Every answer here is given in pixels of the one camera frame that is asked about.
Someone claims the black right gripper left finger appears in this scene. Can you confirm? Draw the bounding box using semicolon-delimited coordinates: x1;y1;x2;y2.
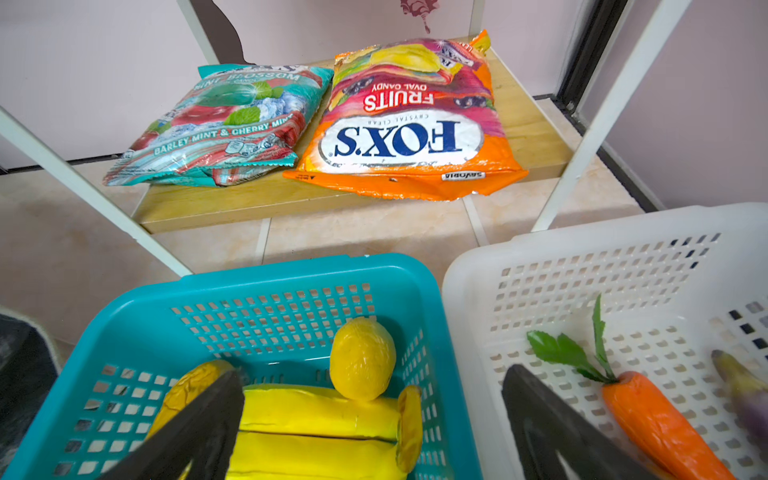
100;371;244;479

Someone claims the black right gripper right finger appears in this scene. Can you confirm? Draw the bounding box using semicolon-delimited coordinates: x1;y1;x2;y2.
502;364;656;480

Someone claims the cream canvas grocery bag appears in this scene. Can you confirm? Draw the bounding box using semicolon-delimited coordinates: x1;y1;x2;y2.
1;307;61;472

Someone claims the lower teal candy bag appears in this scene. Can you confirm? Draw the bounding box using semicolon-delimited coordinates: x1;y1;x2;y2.
103;64;333;188

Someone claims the orange Fox's candy bag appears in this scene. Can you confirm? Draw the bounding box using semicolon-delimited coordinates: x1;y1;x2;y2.
283;32;528;201

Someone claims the wrinkled yellow mango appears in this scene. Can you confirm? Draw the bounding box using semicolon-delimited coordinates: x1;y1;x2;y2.
147;360;235;438

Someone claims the yellow banana pair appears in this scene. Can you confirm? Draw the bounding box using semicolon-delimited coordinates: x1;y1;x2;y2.
226;385;423;479

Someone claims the teal plastic basket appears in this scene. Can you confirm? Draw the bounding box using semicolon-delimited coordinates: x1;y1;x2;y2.
5;254;482;479

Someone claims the orange carrot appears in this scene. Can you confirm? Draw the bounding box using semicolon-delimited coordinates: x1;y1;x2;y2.
526;296;734;479

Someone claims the yellow lemon top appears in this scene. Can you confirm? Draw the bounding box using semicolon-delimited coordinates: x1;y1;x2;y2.
329;317;396;401

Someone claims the white plastic basket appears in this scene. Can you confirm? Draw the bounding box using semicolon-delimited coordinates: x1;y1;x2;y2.
442;203;767;479

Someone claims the dark purple eggplant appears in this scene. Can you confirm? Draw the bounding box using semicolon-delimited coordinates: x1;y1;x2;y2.
711;349;767;453

